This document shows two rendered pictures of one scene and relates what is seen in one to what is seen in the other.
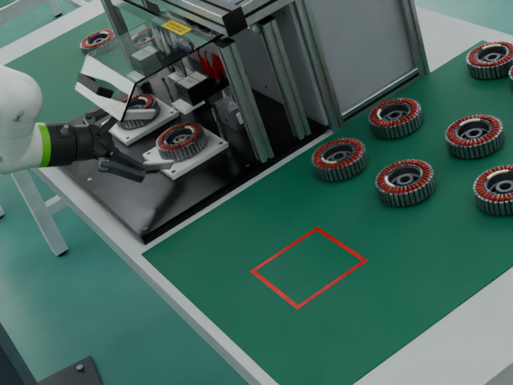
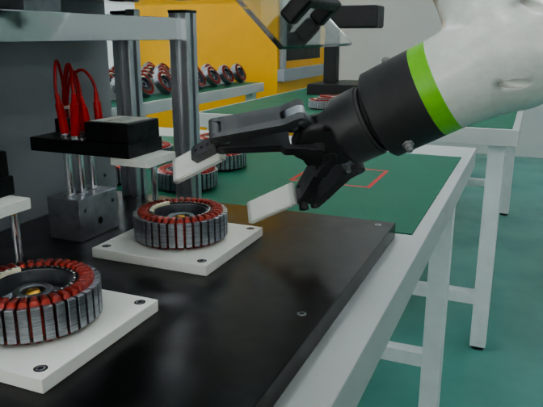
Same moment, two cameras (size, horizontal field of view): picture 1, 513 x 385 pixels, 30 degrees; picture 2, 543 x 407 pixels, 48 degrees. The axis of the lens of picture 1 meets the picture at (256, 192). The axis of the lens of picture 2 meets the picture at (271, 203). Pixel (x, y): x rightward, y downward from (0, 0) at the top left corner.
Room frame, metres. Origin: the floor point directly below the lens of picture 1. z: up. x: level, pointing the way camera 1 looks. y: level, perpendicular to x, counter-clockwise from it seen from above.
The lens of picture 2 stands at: (2.32, 0.69, 1.02)
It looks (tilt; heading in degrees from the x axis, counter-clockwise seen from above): 15 degrees down; 224
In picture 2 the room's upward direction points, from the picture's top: straight up
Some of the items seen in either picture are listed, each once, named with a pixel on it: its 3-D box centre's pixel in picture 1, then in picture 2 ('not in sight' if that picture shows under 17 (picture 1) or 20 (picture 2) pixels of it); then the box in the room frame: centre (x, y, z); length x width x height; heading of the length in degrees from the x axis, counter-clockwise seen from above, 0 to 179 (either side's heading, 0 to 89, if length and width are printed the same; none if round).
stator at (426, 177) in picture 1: (405, 182); (220, 157); (1.49, -0.27, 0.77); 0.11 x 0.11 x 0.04
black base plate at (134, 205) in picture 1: (169, 137); (111, 288); (2.01, 0.15, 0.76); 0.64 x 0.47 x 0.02; 21
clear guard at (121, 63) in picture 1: (159, 55); (193, 20); (1.84, 0.09, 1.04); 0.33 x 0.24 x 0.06; 111
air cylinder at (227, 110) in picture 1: (233, 111); (84, 211); (1.95, -0.02, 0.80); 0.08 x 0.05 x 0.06; 21
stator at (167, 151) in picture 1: (181, 141); (181, 221); (1.89, 0.12, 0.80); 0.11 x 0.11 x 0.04
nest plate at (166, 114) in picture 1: (140, 119); (36, 324); (2.12, 0.21, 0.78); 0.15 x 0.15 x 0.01; 21
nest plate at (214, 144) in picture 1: (185, 150); (181, 241); (1.89, 0.12, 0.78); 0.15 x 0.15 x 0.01; 21
